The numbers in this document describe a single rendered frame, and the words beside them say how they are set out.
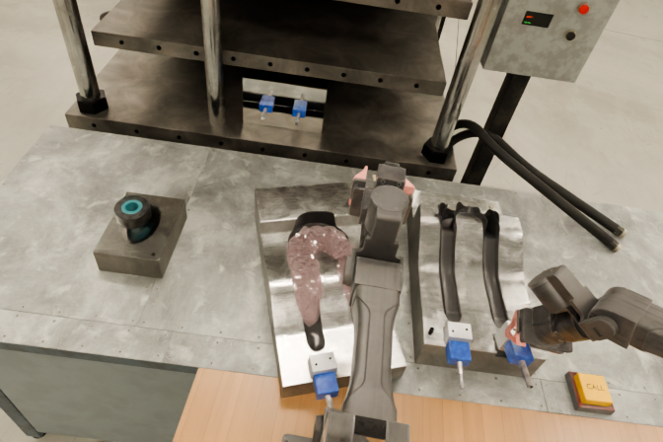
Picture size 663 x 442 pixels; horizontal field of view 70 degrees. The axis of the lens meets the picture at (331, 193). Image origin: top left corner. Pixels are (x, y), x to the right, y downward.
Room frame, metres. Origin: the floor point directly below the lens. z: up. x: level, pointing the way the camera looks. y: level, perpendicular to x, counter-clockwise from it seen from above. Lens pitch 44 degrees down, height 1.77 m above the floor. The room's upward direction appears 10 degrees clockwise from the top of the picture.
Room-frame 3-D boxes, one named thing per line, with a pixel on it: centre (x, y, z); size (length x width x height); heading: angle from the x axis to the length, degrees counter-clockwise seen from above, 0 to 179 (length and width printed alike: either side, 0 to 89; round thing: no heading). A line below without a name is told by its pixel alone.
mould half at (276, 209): (0.67, -0.01, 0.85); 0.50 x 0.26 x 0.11; 19
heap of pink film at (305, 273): (0.67, -0.02, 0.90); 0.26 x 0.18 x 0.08; 19
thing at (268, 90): (1.55, 0.21, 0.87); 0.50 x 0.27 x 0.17; 2
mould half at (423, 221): (0.77, -0.36, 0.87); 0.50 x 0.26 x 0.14; 2
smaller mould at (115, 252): (0.72, 0.44, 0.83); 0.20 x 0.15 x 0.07; 2
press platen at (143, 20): (1.68, 0.27, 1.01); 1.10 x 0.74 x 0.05; 92
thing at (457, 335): (0.50, -0.31, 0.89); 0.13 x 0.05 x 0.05; 3
